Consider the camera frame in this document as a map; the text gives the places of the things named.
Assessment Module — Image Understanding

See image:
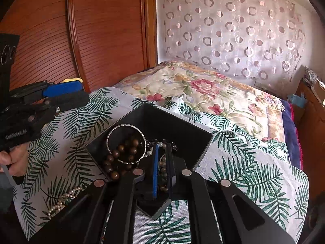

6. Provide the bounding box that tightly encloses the silver bangle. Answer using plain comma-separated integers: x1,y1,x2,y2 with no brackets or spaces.
106,124,148,164

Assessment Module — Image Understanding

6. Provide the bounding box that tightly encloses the brown wooden bead bracelet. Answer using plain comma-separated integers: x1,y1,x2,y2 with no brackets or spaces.
103,136,142,181

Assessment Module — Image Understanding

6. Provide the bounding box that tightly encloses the wooden wardrobe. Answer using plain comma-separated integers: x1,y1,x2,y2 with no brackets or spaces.
0,0,158,94

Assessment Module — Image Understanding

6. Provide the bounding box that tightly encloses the black box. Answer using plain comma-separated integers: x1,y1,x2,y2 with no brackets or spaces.
85,104,213,219

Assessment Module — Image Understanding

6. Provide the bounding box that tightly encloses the floral quilt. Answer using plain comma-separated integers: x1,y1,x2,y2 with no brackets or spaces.
113,60,284,143

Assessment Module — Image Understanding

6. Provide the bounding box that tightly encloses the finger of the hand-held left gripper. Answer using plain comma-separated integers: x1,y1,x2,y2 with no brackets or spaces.
33,91,90,122
10,80,83,99

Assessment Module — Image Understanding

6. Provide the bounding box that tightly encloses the navy blanket with red edge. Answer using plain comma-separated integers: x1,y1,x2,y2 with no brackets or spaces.
280,99,304,170

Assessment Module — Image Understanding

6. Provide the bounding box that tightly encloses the blue bag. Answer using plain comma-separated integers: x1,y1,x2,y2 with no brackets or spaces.
288,93,308,108

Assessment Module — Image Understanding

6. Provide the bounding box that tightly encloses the person's left hand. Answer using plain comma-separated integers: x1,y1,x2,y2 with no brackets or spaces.
0,142,30,177

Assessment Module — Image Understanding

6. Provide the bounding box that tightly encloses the small mixed bead bracelet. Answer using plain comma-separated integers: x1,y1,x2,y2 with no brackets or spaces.
157,155,168,193

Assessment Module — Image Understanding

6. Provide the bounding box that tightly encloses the wooden cabinet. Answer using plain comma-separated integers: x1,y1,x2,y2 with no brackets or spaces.
294,80,325,205

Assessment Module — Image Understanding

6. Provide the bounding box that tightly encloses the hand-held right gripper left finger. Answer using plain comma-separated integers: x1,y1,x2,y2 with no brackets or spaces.
30,144,160,244

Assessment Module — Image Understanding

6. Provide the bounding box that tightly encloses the patterned folded cloth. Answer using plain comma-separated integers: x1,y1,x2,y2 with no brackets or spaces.
303,65,318,85

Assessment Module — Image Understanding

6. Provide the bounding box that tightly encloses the circle pattern curtain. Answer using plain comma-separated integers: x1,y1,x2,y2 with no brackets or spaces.
156,0,307,87

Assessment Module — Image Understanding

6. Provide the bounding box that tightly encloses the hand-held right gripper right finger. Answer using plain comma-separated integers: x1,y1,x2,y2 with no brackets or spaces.
165,142,298,244

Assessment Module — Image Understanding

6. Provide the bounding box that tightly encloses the white pearl necklace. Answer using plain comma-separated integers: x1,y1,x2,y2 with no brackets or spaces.
47,186,83,216

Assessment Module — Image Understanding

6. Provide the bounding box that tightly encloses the palm leaf print cloth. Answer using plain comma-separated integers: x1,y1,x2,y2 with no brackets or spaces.
13,86,311,244

